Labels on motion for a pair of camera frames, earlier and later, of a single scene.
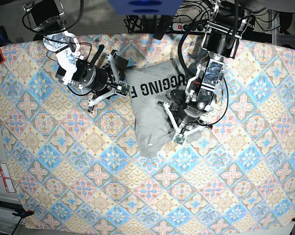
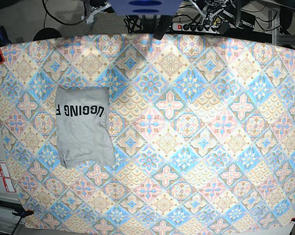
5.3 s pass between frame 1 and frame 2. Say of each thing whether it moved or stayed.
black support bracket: stayed
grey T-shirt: moved
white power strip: stayed
